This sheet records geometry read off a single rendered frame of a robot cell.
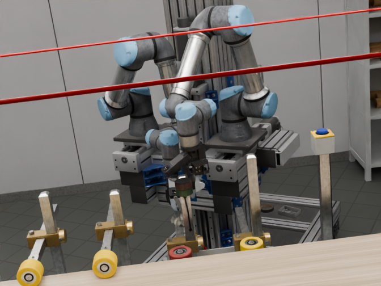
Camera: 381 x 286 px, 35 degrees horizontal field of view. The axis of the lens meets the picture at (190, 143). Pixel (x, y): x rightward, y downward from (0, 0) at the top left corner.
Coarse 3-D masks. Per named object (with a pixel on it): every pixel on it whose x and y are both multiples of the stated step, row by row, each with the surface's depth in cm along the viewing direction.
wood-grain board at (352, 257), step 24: (336, 240) 205; (360, 240) 203; (144, 264) 204; (168, 264) 203; (192, 264) 201; (216, 264) 199; (240, 264) 197; (264, 264) 196; (288, 264) 194; (312, 264) 192; (336, 264) 191; (360, 264) 189
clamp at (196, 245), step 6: (174, 240) 224; (180, 240) 224; (198, 240) 223; (168, 246) 222; (174, 246) 222; (192, 246) 223; (198, 246) 222; (168, 252) 223; (192, 252) 223; (198, 252) 224
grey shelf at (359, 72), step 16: (352, 0) 436; (368, 0) 410; (352, 16) 441; (368, 16) 414; (352, 32) 446; (368, 32) 418; (352, 48) 451; (368, 48) 421; (352, 64) 456; (368, 64) 425; (352, 80) 461; (368, 80) 429; (352, 96) 466; (368, 96) 433; (352, 112) 472; (368, 112) 437; (352, 128) 478; (368, 128) 441; (352, 144) 483; (368, 144) 446; (352, 160) 493; (368, 160) 450; (368, 176) 454
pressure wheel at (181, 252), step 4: (172, 248) 211; (176, 248) 211; (180, 248) 211; (184, 248) 211; (188, 248) 210; (172, 252) 209; (176, 252) 209; (180, 252) 208; (184, 252) 208; (188, 252) 208; (172, 256) 206; (176, 256) 206; (180, 256) 205; (184, 256) 206; (188, 256) 206
